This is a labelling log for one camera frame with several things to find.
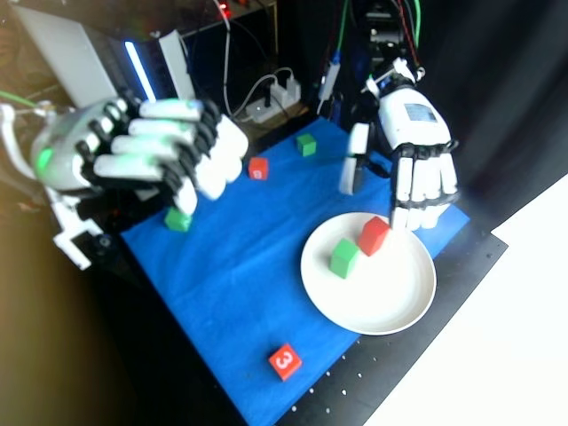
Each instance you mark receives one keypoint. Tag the white power strip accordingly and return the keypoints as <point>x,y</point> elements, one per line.
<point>266,111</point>

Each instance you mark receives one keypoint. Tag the small red number cube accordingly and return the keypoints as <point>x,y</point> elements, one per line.
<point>257,169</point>

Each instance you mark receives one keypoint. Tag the plain red cube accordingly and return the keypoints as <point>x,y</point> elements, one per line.
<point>373,237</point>

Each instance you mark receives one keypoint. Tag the blue cloth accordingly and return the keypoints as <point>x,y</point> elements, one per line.
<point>244,275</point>

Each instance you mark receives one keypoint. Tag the white computer tower, blue light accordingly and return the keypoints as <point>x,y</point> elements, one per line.
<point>80,57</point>

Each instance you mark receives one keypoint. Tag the white round plate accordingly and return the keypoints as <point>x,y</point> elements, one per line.
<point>377,293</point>

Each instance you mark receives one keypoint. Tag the green cube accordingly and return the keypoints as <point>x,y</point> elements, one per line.
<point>344,259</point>
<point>177,221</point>
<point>306,145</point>

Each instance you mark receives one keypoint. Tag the white adapter box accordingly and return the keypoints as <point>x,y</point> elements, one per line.
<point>329,82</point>

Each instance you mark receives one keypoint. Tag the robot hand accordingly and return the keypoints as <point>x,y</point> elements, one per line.
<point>408,124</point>
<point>146,155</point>

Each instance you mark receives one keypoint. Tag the red cube with number three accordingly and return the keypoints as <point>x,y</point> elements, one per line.
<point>285,361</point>

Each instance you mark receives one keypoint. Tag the black curtain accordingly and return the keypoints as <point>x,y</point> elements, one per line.
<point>510,89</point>

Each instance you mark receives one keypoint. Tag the black perforated base board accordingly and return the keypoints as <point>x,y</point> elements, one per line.
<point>399,368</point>

